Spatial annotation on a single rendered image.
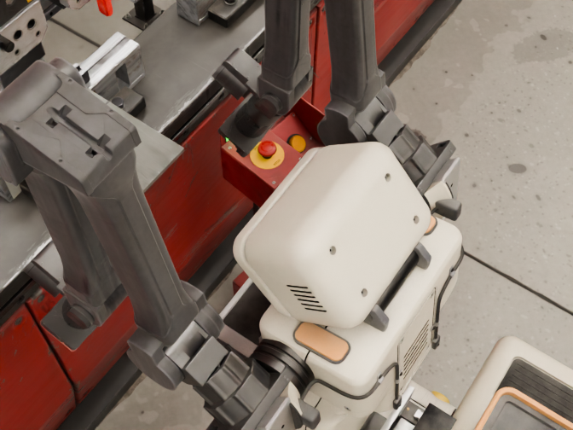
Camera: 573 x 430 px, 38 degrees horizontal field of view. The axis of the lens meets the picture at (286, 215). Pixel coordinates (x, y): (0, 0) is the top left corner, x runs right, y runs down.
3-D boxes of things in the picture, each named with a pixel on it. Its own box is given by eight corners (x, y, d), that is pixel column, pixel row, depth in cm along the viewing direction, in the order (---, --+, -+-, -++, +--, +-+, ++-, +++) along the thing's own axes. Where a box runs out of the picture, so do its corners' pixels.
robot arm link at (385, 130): (391, 157, 120) (410, 132, 122) (347, 104, 117) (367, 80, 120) (355, 168, 128) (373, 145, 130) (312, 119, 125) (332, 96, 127)
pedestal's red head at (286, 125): (274, 219, 182) (274, 172, 166) (222, 177, 187) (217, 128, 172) (334, 165, 189) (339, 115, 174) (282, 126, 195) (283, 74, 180)
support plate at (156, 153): (118, 220, 142) (116, 217, 142) (8, 146, 150) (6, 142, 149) (184, 151, 150) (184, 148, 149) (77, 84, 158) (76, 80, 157)
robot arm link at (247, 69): (280, 110, 126) (312, 74, 129) (224, 57, 124) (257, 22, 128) (252, 136, 136) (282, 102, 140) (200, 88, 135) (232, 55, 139)
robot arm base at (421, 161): (418, 201, 119) (458, 146, 125) (383, 160, 117) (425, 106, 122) (382, 209, 127) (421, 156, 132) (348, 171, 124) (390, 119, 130)
